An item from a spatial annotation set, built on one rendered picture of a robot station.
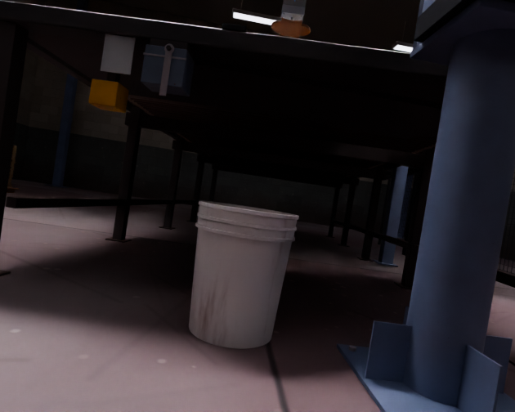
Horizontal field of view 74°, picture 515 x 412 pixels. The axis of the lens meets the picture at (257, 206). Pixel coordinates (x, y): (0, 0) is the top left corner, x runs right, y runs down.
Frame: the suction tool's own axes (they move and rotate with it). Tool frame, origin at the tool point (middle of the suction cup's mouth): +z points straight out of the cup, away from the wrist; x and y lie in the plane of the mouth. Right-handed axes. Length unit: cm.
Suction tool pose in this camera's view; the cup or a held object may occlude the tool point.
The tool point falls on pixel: (290, 30)
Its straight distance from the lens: 146.2
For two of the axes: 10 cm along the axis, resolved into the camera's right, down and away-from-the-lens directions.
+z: -1.5, 9.9, 0.2
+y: -9.9, -1.5, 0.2
